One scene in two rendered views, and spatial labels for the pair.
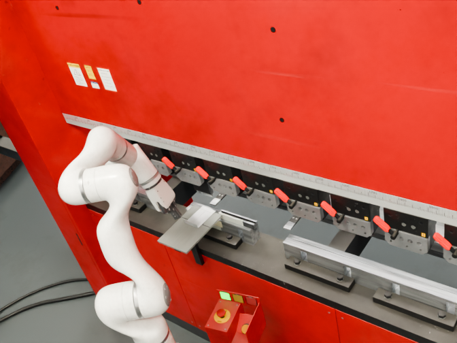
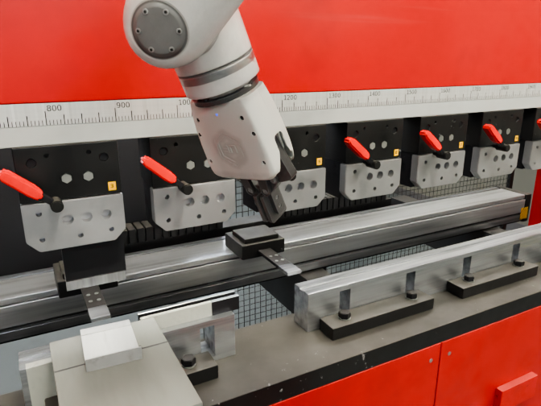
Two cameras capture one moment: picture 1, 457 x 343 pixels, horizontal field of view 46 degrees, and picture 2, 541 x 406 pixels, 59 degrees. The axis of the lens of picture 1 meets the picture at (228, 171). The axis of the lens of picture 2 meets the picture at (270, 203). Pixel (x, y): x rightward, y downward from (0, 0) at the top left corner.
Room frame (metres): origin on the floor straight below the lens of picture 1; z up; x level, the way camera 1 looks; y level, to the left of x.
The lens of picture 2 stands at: (1.47, 0.79, 1.47)
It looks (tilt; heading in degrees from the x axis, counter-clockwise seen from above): 17 degrees down; 286
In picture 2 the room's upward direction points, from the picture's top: straight up
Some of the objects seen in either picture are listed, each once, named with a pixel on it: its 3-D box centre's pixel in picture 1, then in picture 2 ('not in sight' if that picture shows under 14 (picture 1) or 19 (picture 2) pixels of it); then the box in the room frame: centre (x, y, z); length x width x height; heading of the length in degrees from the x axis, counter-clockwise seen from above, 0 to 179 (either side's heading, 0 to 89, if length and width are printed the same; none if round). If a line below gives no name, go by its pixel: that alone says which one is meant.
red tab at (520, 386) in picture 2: not in sight; (515, 391); (1.13, -0.47, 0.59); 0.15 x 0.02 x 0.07; 44
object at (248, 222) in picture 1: (237, 219); (190, 310); (1.86, 0.02, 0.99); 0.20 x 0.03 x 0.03; 44
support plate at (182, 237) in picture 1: (190, 228); (118, 372); (1.87, 0.24, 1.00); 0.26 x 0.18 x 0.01; 134
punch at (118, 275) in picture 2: (202, 186); (94, 260); (1.98, 0.13, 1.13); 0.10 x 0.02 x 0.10; 44
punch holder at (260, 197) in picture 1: (264, 184); (282, 165); (1.71, -0.13, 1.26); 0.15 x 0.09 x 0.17; 44
